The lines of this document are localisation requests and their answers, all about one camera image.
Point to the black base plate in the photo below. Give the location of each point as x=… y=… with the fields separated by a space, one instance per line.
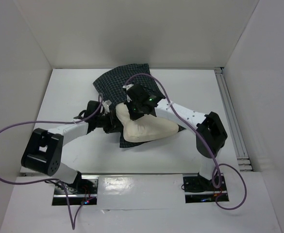
x=198 y=190
x=85 y=194

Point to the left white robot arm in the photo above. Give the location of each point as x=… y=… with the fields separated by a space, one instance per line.
x=44 y=150

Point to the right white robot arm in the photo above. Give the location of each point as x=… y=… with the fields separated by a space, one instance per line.
x=208 y=128

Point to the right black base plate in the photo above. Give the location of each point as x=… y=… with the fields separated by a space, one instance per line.
x=198 y=190

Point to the cream white pillow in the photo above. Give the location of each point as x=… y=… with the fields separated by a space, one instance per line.
x=145 y=129

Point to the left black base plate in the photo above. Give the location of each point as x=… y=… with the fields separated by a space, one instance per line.
x=85 y=194

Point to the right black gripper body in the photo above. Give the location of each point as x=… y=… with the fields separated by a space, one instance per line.
x=134 y=112

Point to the aluminium rail frame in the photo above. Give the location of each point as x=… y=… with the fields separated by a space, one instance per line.
x=235 y=132

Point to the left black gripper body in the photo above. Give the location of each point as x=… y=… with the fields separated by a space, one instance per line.
x=106 y=122

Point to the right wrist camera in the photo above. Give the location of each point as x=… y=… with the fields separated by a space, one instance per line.
x=127 y=87

